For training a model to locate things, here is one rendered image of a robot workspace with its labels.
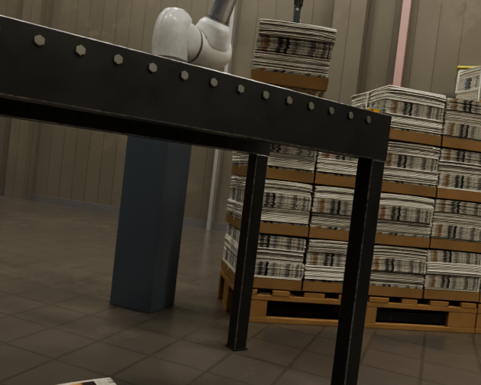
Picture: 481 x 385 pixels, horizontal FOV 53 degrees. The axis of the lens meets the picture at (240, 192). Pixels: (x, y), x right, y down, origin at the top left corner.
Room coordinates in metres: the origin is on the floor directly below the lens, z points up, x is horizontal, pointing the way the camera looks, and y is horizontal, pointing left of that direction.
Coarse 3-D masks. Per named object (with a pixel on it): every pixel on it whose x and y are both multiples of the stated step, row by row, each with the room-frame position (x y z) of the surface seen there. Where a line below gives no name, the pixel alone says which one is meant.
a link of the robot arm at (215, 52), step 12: (216, 0) 2.14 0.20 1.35; (228, 0) 2.13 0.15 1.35; (216, 12) 2.14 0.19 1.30; (228, 12) 2.16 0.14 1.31; (204, 24) 2.15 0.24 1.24; (216, 24) 2.14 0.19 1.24; (204, 36) 2.13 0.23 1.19; (216, 36) 2.15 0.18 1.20; (228, 36) 2.19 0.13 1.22; (204, 48) 2.13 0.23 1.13; (216, 48) 2.17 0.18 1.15; (228, 48) 2.23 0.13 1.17; (192, 60) 2.15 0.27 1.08; (204, 60) 2.17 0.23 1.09; (216, 60) 2.20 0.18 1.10; (228, 60) 2.27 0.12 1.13
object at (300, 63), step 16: (272, 32) 1.80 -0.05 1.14; (288, 32) 1.79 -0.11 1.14; (304, 32) 1.79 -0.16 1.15; (320, 32) 1.78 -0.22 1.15; (336, 32) 1.77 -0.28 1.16; (256, 48) 1.81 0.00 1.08; (272, 48) 1.81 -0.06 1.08; (288, 48) 1.80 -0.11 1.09; (304, 48) 1.80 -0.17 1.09; (320, 48) 1.79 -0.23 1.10; (256, 64) 1.82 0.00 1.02; (272, 64) 1.82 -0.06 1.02; (288, 64) 1.81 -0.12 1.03; (304, 64) 1.81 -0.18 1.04; (320, 64) 1.80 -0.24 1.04
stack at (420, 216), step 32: (288, 160) 2.03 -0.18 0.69; (320, 160) 2.06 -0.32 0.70; (352, 160) 2.10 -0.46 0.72; (416, 160) 2.16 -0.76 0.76; (448, 160) 2.19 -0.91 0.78; (480, 160) 2.23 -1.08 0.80; (288, 192) 2.03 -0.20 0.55; (320, 192) 2.06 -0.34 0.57; (352, 192) 2.09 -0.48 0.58; (384, 192) 2.16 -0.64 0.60; (288, 224) 2.04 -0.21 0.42; (320, 224) 2.07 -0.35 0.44; (384, 224) 2.14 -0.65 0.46; (416, 224) 2.16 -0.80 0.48; (448, 224) 2.20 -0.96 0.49; (480, 224) 2.24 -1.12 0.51; (224, 256) 2.31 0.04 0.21; (288, 256) 2.05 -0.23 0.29; (320, 256) 2.08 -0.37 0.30; (384, 256) 2.13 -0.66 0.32; (416, 256) 2.17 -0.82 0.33; (448, 256) 2.20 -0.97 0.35; (480, 256) 2.24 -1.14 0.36; (224, 288) 2.20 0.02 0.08; (256, 288) 2.04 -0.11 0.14; (416, 288) 2.18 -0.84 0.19; (448, 288) 2.21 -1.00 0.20; (256, 320) 2.02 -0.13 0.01; (288, 320) 2.05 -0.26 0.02; (320, 320) 2.08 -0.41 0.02; (448, 320) 2.21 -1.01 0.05
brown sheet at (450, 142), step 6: (444, 138) 2.18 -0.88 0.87; (450, 138) 2.19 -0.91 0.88; (456, 138) 2.19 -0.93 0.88; (444, 144) 2.18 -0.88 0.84; (450, 144) 2.19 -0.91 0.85; (456, 144) 2.19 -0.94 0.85; (462, 144) 2.20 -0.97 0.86; (468, 144) 2.21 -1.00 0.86; (474, 144) 2.21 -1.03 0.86; (480, 144) 2.22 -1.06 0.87; (480, 150) 2.22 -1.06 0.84
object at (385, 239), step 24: (240, 168) 2.15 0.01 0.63; (408, 192) 2.15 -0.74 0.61; (432, 192) 2.18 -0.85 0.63; (456, 192) 2.20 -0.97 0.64; (480, 192) 2.23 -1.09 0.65; (384, 240) 2.13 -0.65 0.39; (408, 240) 2.15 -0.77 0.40; (432, 240) 2.18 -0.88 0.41; (288, 288) 2.04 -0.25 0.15; (312, 288) 2.06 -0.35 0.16; (336, 288) 2.09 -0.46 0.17; (384, 288) 2.14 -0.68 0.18; (408, 288) 2.16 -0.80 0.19
